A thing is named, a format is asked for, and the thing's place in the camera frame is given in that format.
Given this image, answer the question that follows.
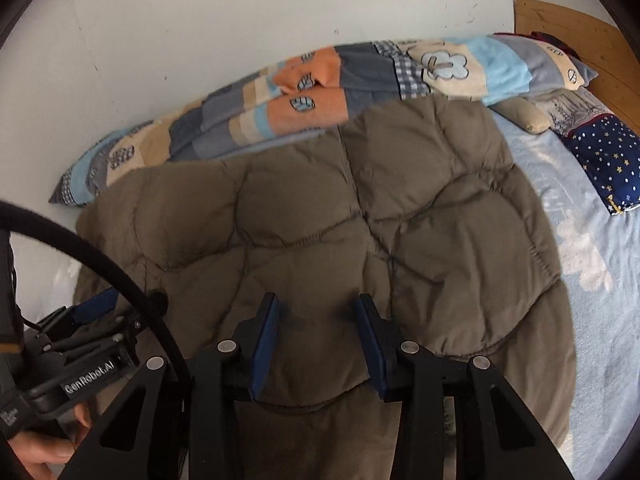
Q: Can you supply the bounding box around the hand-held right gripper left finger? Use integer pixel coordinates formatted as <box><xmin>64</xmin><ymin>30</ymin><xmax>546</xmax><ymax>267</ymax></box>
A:
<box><xmin>60</xmin><ymin>292</ymin><xmax>281</xmax><ymax>480</ymax></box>

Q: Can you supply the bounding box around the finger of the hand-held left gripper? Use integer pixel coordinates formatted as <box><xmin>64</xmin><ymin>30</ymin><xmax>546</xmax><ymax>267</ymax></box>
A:
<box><xmin>42</xmin><ymin>288</ymin><xmax>121</xmax><ymax>343</ymax></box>
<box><xmin>120</xmin><ymin>291</ymin><xmax>167</xmax><ymax>336</ymax></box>

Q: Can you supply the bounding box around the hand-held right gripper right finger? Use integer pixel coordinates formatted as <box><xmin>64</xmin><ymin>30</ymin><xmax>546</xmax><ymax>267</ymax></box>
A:
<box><xmin>354</xmin><ymin>293</ymin><xmax>572</xmax><ymax>480</ymax></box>

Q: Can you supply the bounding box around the brown hooded puffer jacket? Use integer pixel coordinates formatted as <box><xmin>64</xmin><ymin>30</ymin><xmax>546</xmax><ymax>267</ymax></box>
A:
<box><xmin>72</xmin><ymin>94</ymin><xmax>579</xmax><ymax>480</ymax></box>

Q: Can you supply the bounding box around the person's left hand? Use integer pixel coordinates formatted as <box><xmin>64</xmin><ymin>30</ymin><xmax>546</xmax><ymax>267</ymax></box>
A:
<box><xmin>9</xmin><ymin>401</ymin><xmax>94</xmax><ymax>480</ymax></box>

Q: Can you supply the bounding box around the light blue bed sheet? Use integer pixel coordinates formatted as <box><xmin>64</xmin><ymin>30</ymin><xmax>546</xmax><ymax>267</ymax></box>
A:
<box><xmin>491</xmin><ymin>107</ymin><xmax>640</xmax><ymax>480</ymax></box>

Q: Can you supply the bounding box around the patchwork fleece blanket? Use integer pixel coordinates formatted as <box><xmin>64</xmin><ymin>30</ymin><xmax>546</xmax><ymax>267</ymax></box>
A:
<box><xmin>48</xmin><ymin>34</ymin><xmax>600</xmax><ymax>209</ymax></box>

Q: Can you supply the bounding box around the beige pillow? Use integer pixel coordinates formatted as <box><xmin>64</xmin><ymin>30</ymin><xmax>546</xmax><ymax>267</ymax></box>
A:
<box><xmin>492</xmin><ymin>95</ymin><xmax>552</xmax><ymax>135</ymax></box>

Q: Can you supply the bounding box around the navy star-print pillow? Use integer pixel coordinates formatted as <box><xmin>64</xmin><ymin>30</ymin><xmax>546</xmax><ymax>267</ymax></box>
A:
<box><xmin>561</xmin><ymin>112</ymin><xmax>640</xmax><ymax>217</ymax></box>

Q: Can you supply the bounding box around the grey printed pillow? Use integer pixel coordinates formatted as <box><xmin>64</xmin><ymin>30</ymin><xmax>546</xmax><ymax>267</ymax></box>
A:
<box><xmin>532</xmin><ymin>87</ymin><xmax>614</xmax><ymax>139</ymax></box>

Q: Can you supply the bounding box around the dark red cloth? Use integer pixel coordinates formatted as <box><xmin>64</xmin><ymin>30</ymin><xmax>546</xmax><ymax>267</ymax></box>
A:
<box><xmin>495</xmin><ymin>31</ymin><xmax>582</xmax><ymax>59</ymax></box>

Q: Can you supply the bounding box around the wooden headboard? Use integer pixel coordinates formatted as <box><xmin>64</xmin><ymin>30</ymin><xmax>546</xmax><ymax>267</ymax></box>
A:
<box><xmin>514</xmin><ymin>0</ymin><xmax>640</xmax><ymax>135</ymax></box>

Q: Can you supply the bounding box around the thick black braided cable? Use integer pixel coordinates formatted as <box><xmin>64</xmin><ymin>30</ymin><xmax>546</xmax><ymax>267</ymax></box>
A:
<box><xmin>0</xmin><ymin>200</ymin><xmax>195</xmax><ymax>393</ymax></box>

